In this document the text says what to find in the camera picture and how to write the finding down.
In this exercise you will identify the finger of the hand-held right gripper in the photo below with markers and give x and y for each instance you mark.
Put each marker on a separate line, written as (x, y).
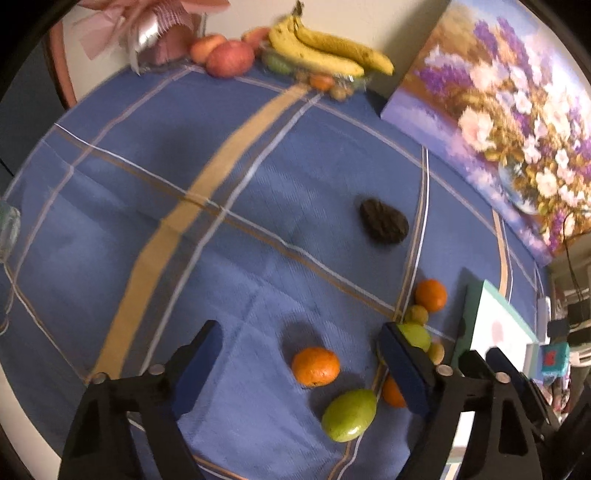
(519, 376)
(472, 361)

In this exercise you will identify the orange tangerine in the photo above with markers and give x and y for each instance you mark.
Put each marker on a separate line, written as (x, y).
(431, 295)
(316, 367)
(392, 394)

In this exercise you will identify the white tray with teal rim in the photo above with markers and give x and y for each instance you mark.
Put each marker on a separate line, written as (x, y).
(485, 314)

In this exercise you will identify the pink ribbon gift bouquet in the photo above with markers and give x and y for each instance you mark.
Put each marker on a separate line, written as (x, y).
(152, 27)

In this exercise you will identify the clear glass jar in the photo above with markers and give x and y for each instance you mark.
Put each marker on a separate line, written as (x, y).
(9, 230)

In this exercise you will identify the red curved frame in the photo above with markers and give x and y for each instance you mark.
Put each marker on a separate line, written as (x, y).
(57, 64)

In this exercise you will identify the small brown round fruit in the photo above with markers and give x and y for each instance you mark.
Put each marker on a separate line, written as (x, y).
(436, 353)

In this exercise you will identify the small yellow round fruit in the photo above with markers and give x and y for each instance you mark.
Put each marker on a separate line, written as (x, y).
(417, 314)

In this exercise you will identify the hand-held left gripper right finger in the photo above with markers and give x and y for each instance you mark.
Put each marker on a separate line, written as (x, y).
(406, 369)

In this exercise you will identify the teal toy box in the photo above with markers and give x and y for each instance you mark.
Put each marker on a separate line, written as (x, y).
(554, 360)

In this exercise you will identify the flower painting canvas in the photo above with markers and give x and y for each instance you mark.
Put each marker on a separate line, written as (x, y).
(508, 120)

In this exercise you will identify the large green fruit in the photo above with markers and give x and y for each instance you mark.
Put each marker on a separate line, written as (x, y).
(348, 415)

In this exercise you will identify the blue plaid tablecloth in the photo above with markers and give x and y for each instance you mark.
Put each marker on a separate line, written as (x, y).
(240, 221)

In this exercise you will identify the white power strip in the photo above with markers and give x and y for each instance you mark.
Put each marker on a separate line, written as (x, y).
(545, 314)

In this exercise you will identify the small green fruit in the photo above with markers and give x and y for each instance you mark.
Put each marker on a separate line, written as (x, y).
(418, 334)

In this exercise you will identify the yellow banana bunch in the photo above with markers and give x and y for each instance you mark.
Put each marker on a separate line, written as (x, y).
(323, 44)

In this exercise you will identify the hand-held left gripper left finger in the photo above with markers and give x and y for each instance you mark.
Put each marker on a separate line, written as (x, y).
(189, 383)

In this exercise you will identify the large dark avocado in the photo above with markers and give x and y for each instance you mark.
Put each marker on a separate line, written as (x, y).
(384, 226)

